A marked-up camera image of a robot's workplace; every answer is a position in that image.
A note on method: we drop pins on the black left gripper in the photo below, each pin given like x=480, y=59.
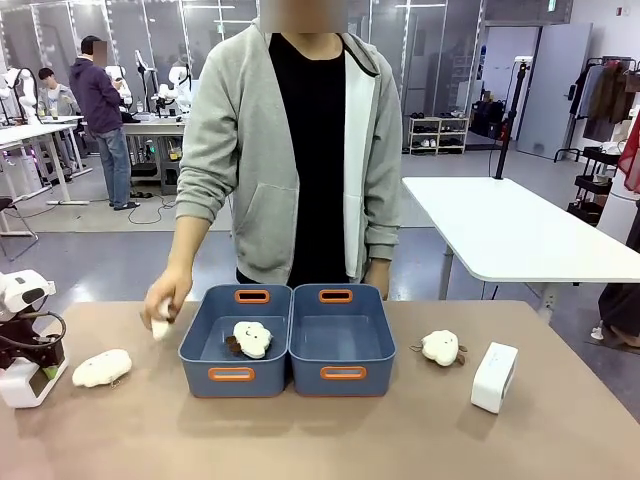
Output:
x=30, y=350

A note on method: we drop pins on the person in gray hoodie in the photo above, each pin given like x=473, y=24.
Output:
x=310, y=150

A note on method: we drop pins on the person's right hand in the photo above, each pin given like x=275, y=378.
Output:
x=167, y=287

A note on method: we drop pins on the clothes rack with coats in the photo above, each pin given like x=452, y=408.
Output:
x=607, y=95

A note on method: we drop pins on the black rolling cart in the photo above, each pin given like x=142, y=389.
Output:
x=595, y=185

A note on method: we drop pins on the standing person purple hoodie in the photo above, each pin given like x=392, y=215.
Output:
x=102, y=115

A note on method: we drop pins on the black tripod pole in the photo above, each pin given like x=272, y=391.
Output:
x=510, y=120

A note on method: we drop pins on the person's right forearm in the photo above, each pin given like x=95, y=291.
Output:
x=187, y=242

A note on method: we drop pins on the white shoe rack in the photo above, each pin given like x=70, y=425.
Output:
x=439, y=135

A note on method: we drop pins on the white background desk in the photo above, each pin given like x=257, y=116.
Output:
x=35, y=135

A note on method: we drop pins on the person's left hand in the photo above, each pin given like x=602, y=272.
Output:
x=378, y=280

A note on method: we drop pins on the red hanging cloth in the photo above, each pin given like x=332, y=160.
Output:
x=632, y=155

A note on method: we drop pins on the white cloud plush toy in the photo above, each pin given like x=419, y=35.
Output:
x=162, y=325
x=440, y=347
x=102, y=369
x=252, y=340

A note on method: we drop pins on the gray background workbench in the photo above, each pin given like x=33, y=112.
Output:
x=155, y=127

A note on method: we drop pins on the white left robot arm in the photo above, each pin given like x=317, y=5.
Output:
x=20, y=292

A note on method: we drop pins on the white side table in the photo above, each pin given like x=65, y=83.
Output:
x=510, y=225

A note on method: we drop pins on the gray door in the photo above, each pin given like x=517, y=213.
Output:
x=550, y=90

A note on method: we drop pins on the seated person white shirt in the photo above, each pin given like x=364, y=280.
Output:
x=55, y=97

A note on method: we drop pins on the person in dark clothing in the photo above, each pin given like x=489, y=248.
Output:
x=620, y=310

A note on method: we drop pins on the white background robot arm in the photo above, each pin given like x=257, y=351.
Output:
x=181, y=82
x=22, y=95

